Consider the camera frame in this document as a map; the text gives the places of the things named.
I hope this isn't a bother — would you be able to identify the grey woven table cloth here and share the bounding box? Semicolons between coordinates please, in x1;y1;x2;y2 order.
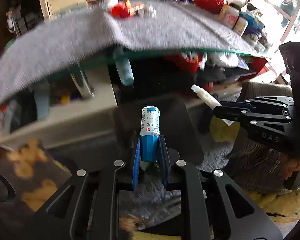
0;1;254;105

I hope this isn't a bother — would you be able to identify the white paper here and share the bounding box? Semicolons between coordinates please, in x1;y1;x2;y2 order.
138;4;156;18

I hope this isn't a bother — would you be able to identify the red cartoon tin box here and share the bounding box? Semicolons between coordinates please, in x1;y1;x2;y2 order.
164;52;203;73

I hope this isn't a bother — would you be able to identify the blue white medicine bottle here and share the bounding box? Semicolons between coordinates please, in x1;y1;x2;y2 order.
140;106;160;162

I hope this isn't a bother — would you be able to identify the black trash bin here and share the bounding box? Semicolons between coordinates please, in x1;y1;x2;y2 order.
114;95;204;165

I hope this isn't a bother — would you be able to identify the white small squeeze bottle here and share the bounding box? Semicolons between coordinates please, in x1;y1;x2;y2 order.
190;84;235;126

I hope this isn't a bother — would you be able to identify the orange tube red cap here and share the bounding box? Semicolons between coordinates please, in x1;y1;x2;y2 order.
128;3;144;16

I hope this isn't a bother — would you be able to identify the red plastic basket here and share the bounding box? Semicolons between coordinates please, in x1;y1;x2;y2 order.
194;0;227;14

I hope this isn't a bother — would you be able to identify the teal spray bottle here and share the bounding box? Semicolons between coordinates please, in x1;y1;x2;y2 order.
113;46;134;86

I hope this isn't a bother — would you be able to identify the white beige label bottle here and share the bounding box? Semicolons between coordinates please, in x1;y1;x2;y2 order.
234;17;249;36

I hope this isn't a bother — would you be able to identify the white low table base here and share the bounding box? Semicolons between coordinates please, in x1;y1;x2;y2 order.
0;66;117;150

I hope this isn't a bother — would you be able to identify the white pink label bottle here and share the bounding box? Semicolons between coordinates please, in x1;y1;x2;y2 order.
224;7;239;28

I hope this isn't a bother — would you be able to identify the white yellow cap bottle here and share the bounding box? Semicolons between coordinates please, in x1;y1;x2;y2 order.
219;4;231;21

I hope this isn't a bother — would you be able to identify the person's right hand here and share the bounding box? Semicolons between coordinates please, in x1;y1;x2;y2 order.
280;154;300;180

